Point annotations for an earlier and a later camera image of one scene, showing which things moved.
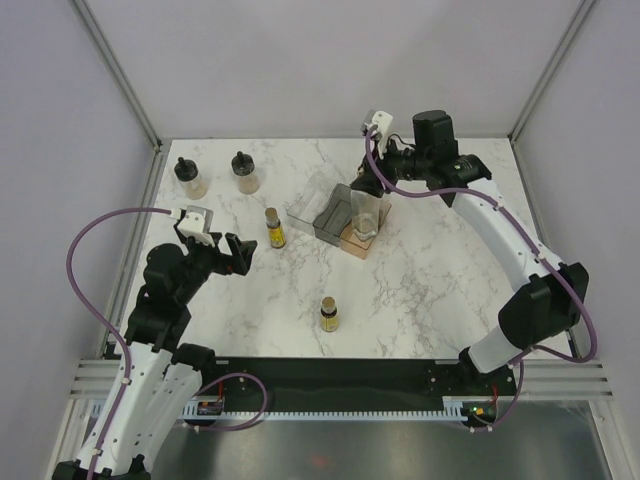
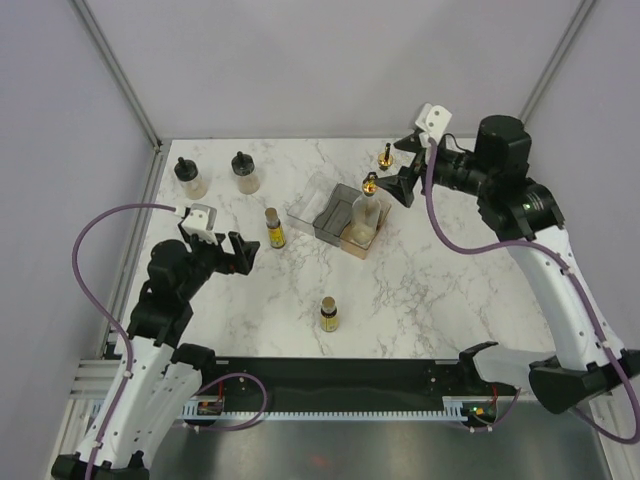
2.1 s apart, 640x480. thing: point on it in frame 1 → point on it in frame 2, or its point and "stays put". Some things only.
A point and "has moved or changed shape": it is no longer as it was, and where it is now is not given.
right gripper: [369, 179] → [402, 185]
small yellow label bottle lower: [329, 321] stays put
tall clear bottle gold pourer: [366, 215] stays put
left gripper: [237, 262] stays put
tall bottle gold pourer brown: [384, 207] has moved or changed shape
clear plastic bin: [309, 205] stays put
